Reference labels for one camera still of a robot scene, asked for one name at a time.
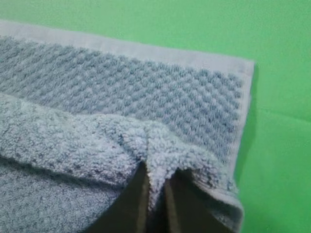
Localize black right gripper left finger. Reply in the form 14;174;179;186
85;162;149;233

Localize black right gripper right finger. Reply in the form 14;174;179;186
164;170;233;233

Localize blue waffle towel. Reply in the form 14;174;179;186
0;20;255;233

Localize green table cover cloth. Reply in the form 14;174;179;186
0;0;311;233

